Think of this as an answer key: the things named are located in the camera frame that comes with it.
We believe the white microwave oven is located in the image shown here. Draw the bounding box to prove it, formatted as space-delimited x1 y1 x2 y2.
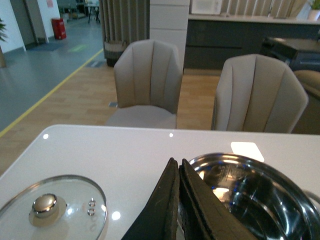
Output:
190 0 223 15

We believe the potted plant on counter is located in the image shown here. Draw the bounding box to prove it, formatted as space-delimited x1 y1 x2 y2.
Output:
307 0 320 21

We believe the grey curtain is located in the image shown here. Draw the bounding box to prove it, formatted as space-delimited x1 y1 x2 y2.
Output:
99 0 150 44

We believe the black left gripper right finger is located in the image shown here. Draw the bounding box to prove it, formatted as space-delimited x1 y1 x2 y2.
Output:
179 159 256 240

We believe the dark kitchen counter cabinet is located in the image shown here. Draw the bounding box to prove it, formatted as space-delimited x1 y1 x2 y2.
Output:
183 15 320 70

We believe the beige chair on left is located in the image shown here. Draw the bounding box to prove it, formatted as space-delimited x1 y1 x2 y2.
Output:
106 39 183 129

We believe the beige chair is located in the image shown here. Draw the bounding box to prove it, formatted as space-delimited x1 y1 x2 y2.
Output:
106 39 183 129
211 54 309 134

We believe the red fire extinguisher box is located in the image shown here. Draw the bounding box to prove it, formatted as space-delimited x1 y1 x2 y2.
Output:
51 18 67 40

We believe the beige chair on right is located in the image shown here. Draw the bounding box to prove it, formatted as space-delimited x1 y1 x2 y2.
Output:
211 54 309 134

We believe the white electric cooking pot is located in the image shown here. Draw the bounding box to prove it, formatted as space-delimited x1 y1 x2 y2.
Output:
187 152 320 240

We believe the white table in background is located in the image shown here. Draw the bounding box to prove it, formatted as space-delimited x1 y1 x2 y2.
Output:
84 3 101 24

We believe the woven laundry basket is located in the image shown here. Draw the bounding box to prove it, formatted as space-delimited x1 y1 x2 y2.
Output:
104 39 128 67

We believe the white pillar cabinet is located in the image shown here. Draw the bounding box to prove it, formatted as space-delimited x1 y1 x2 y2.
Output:
149 0 190 68

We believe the tan fabric sofa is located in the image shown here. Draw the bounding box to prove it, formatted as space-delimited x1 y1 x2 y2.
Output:
292 70 320 135

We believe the glass pot lid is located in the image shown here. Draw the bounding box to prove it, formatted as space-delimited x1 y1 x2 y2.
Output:
0 175 107 240

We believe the black washing machine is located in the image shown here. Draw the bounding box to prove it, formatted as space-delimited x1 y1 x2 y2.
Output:
260 37 320 72

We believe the potted plant at left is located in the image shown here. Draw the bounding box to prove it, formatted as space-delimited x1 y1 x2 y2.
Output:
0 17 9 69

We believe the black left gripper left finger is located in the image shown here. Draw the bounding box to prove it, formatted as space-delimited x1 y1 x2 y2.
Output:
122 157 180 240

